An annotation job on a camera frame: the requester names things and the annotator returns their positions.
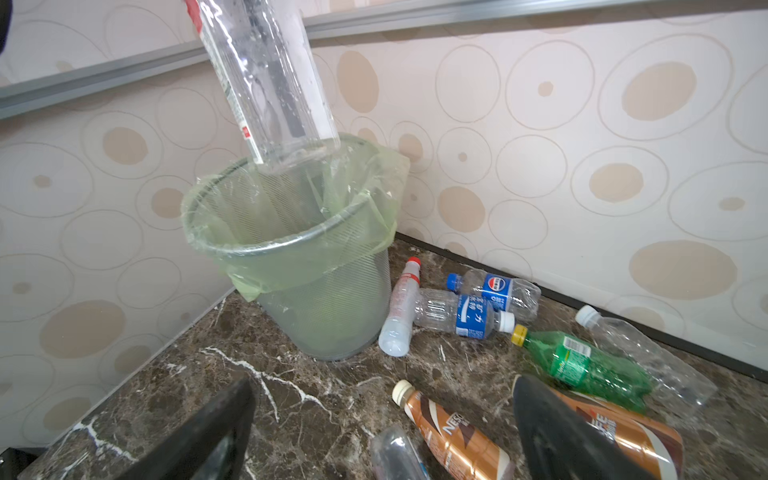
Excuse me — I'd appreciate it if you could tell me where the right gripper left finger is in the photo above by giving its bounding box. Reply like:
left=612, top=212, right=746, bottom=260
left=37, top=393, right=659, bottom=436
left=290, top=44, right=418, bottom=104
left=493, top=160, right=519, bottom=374
left=120, top=378, right=256, bottom=479

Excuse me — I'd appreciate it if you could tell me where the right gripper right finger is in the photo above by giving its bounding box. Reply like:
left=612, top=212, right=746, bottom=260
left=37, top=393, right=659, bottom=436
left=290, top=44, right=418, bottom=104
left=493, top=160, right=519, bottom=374
left=512, top=375, right=652, bottom=479

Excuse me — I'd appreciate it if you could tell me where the white red-capped milk bottle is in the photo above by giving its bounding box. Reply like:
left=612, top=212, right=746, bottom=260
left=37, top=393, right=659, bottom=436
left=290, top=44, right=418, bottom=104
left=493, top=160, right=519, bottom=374
left=378, top=257, right=421, bottom=357

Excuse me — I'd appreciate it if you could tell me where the clear bottle red label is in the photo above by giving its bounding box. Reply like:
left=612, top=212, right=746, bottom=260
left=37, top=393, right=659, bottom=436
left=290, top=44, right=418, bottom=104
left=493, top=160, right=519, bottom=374
left=186, top=0, right=340, bottom=173

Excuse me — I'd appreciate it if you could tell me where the green-lined mesh waste bin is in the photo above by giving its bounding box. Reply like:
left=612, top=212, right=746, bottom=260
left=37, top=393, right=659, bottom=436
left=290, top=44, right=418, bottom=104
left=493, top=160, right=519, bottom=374
left=181, top=134, right=411, bottom=361

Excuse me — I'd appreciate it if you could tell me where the green soda bottle yellow cap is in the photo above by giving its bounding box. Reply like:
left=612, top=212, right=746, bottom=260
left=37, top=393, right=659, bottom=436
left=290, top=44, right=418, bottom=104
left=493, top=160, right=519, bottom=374
left=511, top=325, right=654, bottom=413

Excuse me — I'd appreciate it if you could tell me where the brown Nescafe bottle near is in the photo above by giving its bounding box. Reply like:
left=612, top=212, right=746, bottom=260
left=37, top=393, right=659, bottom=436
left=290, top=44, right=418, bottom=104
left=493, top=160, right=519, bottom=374
left=392, top=380, right=515, bottom=479

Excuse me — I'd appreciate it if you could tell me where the brown nescafe bottle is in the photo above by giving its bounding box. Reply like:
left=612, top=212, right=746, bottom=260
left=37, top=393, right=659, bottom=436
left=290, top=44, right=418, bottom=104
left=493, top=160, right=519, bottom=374
left=549, top=387, right=684, bottom=479
left=392, top=380, right=515, bottom=479

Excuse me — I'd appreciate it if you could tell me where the brown Nescafe bottle far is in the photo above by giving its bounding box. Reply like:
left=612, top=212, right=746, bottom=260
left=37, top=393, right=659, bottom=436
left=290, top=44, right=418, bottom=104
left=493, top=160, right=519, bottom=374
left=549, top=387, right=684, bottom=479

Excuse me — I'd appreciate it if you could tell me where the clear Pepsi bottle blue cap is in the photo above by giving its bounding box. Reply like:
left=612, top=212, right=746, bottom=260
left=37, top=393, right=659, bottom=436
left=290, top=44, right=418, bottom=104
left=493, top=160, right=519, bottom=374
left=445, top=269, right=541, bottom=323

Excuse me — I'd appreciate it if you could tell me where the clear bottle blue label white cap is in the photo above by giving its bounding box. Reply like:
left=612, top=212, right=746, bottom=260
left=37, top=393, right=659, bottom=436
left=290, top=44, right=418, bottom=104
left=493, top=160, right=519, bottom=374
left=414, top=289, right=517, bottom=340

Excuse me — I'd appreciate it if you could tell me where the clear crushed bottle blue cap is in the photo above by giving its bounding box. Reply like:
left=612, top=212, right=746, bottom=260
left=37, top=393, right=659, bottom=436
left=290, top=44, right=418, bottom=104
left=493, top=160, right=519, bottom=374
left=370, top=425, right=429, bottom=480

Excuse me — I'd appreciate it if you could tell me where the diagonal aluminium rail left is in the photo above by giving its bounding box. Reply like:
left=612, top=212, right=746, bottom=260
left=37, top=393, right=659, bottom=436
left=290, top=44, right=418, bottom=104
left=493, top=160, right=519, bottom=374
left=1, top=40, right=208, bottom=119

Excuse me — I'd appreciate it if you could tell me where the horizontal aluminium rail back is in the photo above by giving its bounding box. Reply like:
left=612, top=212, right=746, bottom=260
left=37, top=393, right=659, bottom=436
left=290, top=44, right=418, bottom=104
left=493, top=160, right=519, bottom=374
left=303, top=1, right=767, bottom=40

